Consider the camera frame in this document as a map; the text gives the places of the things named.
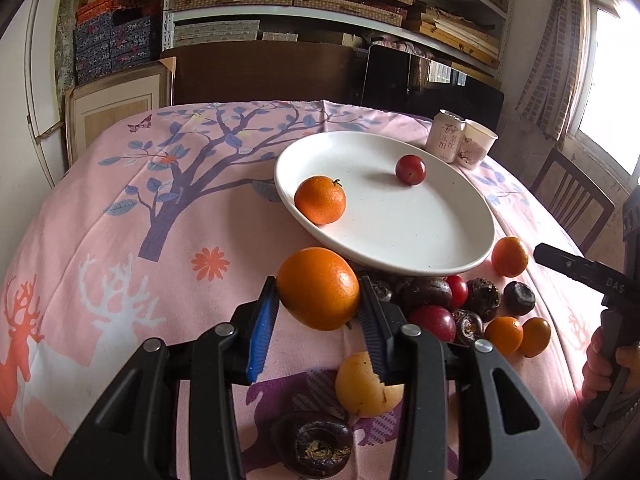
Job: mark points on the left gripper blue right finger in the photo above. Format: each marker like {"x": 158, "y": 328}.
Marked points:
{"x": 376, "y": 331}

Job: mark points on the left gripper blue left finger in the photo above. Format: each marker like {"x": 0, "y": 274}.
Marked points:
{"x": 260, "y": 328}

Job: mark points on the large orange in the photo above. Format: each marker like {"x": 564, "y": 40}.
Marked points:
{"x": 319, "y": 288}

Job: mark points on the large red plum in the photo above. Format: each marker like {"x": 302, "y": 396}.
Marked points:
{"x": 437, "y": 320}

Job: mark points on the yellow round fruit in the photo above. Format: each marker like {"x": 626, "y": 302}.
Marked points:
{"x": 361, "y": 392}

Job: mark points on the dark purple mangosteen front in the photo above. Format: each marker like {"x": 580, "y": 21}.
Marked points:
{"x": 313, "y": 444}

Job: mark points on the person's right hand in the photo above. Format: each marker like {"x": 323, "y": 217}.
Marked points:
{"x": 598, "y": 370}

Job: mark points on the dark passion fruit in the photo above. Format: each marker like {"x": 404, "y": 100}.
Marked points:
{"x": 422, "y": 292}

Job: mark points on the small red cherry tomato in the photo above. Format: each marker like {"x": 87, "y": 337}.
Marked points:
{"x": 459, "y": 291}

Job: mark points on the dark chestnut fruit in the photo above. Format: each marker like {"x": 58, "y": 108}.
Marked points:
{"x": 469, "y": 327}

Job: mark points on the small yellow-orange mandarin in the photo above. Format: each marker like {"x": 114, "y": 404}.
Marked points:
{"x": 536, "y": 337}

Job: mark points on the dark wooden chair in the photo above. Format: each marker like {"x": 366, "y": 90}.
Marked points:
{"x": 572, "y": 196}

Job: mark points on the dark water chestnut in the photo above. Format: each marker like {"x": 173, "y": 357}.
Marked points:
{"x": 518, "y": 298}

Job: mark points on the small orange mandarin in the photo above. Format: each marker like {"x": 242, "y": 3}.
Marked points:
{"x": 505, "y": 333}

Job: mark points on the mandarin with green stem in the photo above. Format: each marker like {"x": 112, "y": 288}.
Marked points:
{"x": 321, "y": 200}

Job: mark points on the white oval plate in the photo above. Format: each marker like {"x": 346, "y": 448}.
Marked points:
{"x": 440, "y": 227}

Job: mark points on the pink patterned tablecloth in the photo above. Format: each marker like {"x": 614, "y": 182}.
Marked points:
{"x": 81, "y": 294}

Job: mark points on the small red plum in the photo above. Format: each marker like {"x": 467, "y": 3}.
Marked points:
{"x": 410, "y": 170}

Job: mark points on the white beverage can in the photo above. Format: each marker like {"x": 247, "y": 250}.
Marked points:
{"x": 446, "y": 135}

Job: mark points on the white paper cup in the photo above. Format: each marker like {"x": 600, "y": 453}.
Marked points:
{"x": 476, "y": 143}

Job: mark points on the patterned curtain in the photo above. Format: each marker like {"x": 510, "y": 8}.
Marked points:
{"x": 547, "y": 100}

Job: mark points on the dark brown cabinet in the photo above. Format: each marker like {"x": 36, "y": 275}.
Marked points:
{"x": 244, "y": 71}

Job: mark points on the framed picture leaning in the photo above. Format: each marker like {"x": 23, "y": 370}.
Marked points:
{"x": 94, "y": 107}

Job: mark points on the blue patterned boxes stack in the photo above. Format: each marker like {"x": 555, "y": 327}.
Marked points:
{"x": 111, "y": 42}

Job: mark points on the white metal shelf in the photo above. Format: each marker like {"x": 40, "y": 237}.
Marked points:
{"x": 330, "y": 5}

